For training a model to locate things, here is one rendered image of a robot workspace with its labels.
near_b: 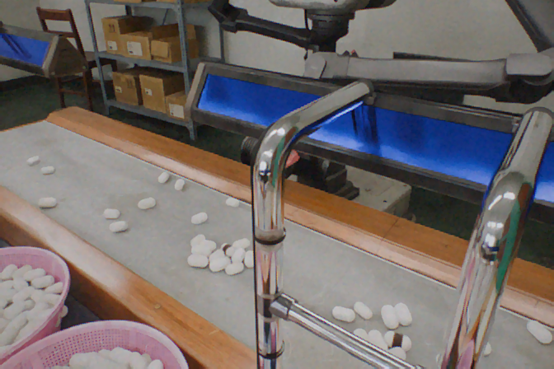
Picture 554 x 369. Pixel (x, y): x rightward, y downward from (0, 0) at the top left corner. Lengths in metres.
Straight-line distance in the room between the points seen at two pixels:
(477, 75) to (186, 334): 0.64
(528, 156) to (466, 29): 2.27
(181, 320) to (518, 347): 0.48
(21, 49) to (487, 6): 2.17
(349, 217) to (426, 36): 1.88
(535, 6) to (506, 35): 1.63
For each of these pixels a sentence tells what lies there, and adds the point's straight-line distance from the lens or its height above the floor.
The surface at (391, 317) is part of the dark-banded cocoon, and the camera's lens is 0.64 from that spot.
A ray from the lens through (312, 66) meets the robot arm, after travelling 0.82.
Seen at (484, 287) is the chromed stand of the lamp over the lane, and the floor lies 1.07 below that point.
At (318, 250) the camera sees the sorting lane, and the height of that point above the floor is 0.74.
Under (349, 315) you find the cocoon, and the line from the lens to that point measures 0.64.
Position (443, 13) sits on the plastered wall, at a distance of 2.55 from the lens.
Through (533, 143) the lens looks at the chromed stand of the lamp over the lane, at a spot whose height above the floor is 1.12.
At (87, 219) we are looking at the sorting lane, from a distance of 0.94.
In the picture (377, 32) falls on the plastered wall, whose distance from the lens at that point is 2.66.
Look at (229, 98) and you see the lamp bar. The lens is 0.49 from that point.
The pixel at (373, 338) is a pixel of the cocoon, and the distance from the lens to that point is 0.62.
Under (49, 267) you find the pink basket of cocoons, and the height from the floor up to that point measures 0.74.
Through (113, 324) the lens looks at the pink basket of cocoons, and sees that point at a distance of 0.65.
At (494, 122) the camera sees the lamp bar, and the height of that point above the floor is 1.10.
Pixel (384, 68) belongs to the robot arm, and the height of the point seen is 1.04.
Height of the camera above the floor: 1.22
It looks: 26 degrees down
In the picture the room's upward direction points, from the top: straight up
